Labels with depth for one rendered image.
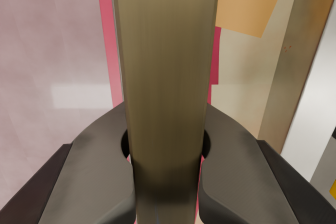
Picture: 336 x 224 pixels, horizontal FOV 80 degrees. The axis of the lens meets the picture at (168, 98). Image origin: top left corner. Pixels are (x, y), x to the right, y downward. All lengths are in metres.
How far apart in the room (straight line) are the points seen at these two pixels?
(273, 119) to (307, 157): 0.04
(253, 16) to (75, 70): 0.14
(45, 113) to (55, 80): 0.04
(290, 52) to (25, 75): 0.21
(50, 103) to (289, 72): 0.20
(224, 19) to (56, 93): 0.15
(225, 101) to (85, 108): 0.12
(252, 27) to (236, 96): 0.06
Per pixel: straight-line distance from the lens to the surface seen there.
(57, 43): 0.18
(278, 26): 0.19
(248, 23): 0.17
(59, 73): 0.18
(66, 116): 0.20
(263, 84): 0.20
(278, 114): 0.19
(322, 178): 2.22
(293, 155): 0.20
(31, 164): 0.25
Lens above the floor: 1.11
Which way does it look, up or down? 63 degrees down
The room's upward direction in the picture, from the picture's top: 173 degrees clockwise
